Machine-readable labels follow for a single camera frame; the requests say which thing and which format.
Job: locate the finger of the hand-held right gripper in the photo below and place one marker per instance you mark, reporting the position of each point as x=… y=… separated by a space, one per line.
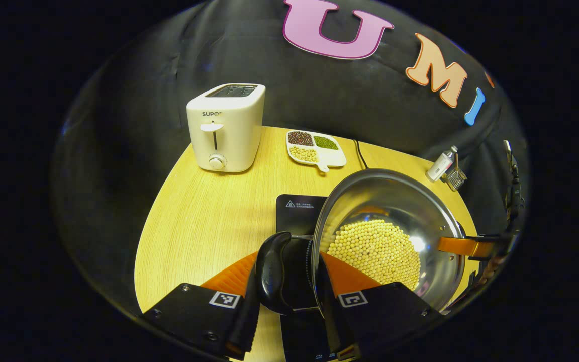
x=463 y=246

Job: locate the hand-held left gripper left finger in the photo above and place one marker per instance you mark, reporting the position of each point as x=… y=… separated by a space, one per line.
x=249 y=322

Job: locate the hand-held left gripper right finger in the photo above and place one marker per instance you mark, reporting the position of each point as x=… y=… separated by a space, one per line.
x=332 y=317

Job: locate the black induction cooktop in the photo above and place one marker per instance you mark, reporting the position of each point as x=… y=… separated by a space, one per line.
x=297 y=216

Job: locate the pile of yellow soybeans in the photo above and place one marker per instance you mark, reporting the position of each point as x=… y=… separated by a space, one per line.
x=375 y=251

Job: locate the clear bottle with pink label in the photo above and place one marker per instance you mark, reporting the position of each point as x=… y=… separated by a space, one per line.
x=440 y=165

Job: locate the white divided bean dish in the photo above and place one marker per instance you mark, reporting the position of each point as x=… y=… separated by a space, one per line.
x=314 y=148

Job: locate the white toaster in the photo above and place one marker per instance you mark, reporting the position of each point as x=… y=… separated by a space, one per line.
x=229 y=130

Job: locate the black camera stand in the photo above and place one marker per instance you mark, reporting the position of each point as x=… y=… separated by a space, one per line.
x=514 y=191

